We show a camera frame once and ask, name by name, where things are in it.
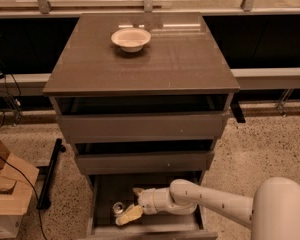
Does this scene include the grey drawer cabinet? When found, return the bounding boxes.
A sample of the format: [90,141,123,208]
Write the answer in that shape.
[42,11,241,240]

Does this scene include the cardboard box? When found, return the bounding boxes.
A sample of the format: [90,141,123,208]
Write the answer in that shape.
[0,140,39,239]

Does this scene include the top grey drawer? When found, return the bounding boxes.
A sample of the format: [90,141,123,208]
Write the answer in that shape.
[57,113,228,144]

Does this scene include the black bracket right of cabinet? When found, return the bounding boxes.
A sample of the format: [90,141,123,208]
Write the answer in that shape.
[230,94,246,123]

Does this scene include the middle grey drawer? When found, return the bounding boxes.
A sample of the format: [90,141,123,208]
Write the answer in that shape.
[76,151,214,175]

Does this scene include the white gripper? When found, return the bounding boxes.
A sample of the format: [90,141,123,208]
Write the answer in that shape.
[115,187,172,226]

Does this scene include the black cable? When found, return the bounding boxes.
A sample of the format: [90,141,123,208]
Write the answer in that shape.
[0,143,49,240]

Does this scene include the black metal stand leg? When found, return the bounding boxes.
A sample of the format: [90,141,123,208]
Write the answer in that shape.
[37,138,66,210]

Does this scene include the silver 7up can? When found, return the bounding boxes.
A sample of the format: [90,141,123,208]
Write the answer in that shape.
[112,202,126,217]

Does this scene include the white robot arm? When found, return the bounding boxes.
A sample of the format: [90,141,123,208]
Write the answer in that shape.
[116,177,300,240]

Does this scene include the white bowl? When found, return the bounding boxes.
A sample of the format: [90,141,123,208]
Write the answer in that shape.
[111,28,151,53]

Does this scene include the bottom open grey drawer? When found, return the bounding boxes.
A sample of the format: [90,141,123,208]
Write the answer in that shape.
[80,172,218,240]

